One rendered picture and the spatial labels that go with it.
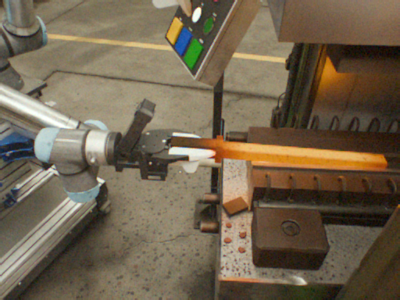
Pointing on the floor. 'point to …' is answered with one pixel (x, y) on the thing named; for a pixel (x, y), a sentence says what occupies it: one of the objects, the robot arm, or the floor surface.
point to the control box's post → (216, 131)
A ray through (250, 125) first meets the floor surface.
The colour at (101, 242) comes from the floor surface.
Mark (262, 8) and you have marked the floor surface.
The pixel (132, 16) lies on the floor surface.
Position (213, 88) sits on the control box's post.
